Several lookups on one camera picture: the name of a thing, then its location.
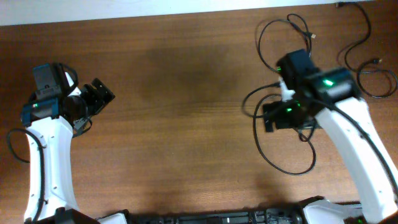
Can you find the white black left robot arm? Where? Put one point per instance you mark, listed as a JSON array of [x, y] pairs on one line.
[[58, 112]]

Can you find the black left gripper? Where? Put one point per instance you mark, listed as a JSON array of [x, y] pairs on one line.
[[100, 100]]

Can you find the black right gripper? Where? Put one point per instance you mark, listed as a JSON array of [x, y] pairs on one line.
[[276, 109]]

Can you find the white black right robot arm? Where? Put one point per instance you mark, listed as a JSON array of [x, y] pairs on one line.
[[331, 100]]

